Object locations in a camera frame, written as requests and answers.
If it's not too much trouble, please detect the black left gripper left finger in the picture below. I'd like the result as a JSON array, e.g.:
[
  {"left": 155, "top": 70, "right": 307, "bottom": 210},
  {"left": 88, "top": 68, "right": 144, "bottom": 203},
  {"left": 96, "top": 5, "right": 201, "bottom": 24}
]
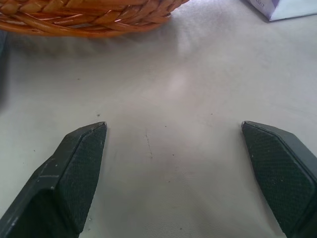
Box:
[{"left": 0, "top": 121, "right": 107, "bottom": 238}]

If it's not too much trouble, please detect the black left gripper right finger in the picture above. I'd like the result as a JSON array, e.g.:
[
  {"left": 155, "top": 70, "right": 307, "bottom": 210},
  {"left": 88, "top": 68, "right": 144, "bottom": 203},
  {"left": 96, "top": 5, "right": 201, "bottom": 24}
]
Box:
[{"left": 241, "top": 120, "right": 317, "bottom": 238}]

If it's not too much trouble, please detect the orange wicker basket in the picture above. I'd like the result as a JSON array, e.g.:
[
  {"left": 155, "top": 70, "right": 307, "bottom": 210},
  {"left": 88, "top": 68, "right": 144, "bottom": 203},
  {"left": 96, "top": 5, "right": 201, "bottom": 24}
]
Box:
[{"left": 0, "top": 0, "right": 190, "bottom": 38}]

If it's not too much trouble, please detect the white and purple box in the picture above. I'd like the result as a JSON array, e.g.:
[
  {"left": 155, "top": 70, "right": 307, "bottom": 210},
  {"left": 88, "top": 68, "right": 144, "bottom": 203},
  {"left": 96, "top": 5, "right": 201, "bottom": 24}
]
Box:
[{"left": 241, "top": 0, "right": 317, "bottom": 22}]

